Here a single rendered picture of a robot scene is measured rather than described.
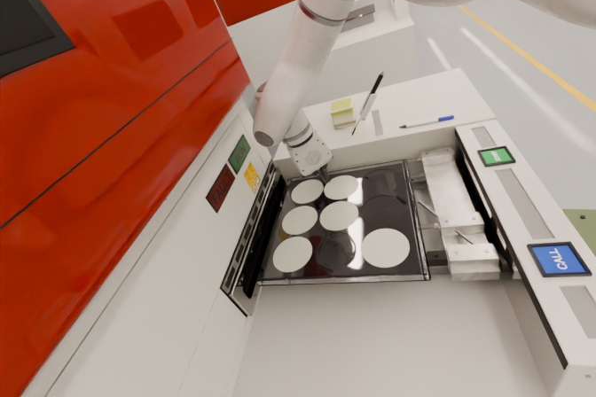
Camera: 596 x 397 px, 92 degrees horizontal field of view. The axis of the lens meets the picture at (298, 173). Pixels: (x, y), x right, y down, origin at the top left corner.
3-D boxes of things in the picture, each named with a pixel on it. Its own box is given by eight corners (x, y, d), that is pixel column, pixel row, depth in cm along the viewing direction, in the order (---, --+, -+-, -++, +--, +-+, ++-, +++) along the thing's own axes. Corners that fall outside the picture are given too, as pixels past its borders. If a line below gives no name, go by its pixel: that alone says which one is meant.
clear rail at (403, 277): (257, 287, 66) (254, 284, 66) (259, 282, 67) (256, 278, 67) (432, 282, 54) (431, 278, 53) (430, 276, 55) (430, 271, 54)
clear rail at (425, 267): (424, 283, 54) (423, 278, 53) (402, 162, 83) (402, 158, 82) (432, 282, 54) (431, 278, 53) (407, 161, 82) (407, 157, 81)
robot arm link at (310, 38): (327, 48, 43) (277, 159, 68) (353, 7, 52) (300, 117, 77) (274, 19, 43) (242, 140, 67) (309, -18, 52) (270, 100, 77)
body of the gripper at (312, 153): (286, 151, 73) (305, 180, 79) (319, 128, 73) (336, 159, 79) (278, 139, 79) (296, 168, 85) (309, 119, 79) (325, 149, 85)
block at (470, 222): (441, 236, 61) (441, 227, 60) (438, 224, 64) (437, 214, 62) (484, 233, 59) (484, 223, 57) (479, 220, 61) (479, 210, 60)
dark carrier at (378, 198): (262, 279, 67) (262, 278, 67) (290, 182, 93) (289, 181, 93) (421, 273, 55) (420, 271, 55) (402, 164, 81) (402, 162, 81)
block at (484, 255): (450, 269, 55) (450, 260, 54) (446, 254, 58) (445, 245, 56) (498, 267, 53) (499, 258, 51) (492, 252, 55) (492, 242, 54)
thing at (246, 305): (246, 316, 66) (226, 295, 61) (284, 188, 100) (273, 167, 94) (252, 316, 66) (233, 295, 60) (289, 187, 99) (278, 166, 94)
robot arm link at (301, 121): (301, 138, 69) (313, 115, 74) (272, 92, 62) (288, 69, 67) (273, 143, 74) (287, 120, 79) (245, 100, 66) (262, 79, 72)
